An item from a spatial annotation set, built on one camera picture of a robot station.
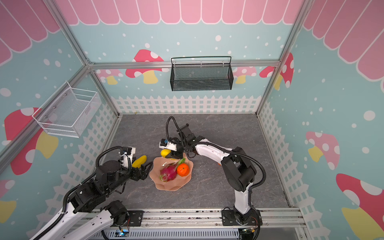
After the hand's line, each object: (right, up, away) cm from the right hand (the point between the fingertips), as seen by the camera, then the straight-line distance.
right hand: (167, 151), depth 85 cm
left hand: (-8, -4, -14) cm, 17 cm away
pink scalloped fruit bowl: (+4, -19, -2) cm, 19 cm away
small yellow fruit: (-1, 0, -5) cm, 5 cm away
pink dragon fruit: (+2, -11, -4) cm, 12 cm away
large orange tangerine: (+9, -10, -4) cm, 14 cm away
